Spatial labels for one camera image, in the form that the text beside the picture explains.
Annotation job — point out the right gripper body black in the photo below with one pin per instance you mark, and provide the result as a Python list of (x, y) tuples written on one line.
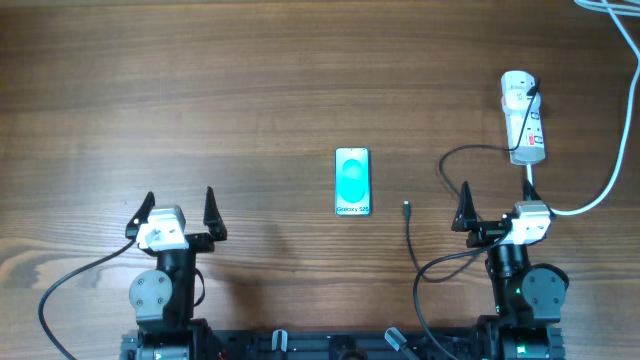
[(485, 234)]

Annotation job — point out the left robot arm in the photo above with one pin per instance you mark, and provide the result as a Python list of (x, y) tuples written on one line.
[(164, 298)]

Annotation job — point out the white USB charger plug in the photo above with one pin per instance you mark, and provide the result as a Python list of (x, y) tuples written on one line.
[(520, 99)]

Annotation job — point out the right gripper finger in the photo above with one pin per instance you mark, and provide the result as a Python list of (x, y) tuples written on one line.
[(465, 218), (530, 194)]

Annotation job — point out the Galaxy smartphone cyan screen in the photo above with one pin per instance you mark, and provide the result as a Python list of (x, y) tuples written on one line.
[(352, 182)]

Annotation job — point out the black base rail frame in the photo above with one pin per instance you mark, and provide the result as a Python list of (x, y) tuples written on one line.
[(462, 343)]

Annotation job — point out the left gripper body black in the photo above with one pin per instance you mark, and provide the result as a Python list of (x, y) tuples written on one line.
[(200, 242)]

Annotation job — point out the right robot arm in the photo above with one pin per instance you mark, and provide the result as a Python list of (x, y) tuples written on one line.
[(528, 297)]

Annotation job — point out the white power strip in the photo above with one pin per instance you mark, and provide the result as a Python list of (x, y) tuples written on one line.
[(525, 138)]

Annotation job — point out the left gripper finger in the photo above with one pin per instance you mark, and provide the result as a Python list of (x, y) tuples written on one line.
[(212, 218), (141, 216)]

